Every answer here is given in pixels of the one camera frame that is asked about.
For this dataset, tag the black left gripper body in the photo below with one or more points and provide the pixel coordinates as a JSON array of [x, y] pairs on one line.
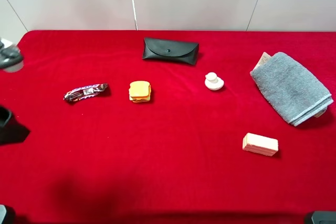
[[5, 116]]

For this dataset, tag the black leather glasses case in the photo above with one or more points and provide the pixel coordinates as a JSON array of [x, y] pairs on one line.
[[170, 50]]

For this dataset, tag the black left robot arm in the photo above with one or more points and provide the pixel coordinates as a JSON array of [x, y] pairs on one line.
[[11, 61]]

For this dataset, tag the brown chocolate bar wrapper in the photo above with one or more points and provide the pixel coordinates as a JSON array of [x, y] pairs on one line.
[[85, 92]]

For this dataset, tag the red velvet table cloth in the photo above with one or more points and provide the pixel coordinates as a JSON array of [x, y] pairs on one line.
[[177, 158]]

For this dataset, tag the toy sandwich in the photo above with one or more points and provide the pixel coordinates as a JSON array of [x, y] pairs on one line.
[[139, 91]]

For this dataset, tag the white duck figurine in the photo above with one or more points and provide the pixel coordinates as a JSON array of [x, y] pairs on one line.
[[213, 82]]

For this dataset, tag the cream sponge cake block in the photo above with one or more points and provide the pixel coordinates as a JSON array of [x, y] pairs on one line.
[[260, 144]]

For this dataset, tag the paper towel label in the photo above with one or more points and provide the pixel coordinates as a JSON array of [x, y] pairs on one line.
[[263, 59]]

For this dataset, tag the grey folded towel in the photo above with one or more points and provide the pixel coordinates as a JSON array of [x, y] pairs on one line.
[[291, 89]]

